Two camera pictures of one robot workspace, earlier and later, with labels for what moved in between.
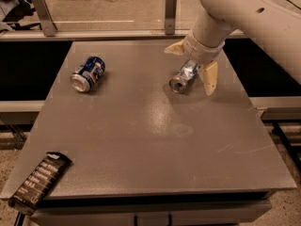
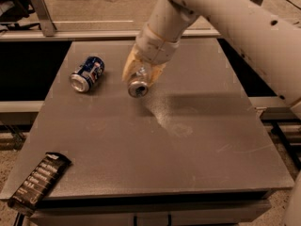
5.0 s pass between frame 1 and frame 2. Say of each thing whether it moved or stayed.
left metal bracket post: stayed
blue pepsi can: stayed
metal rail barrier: stayed
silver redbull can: moved
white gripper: moved
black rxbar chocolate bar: stayed
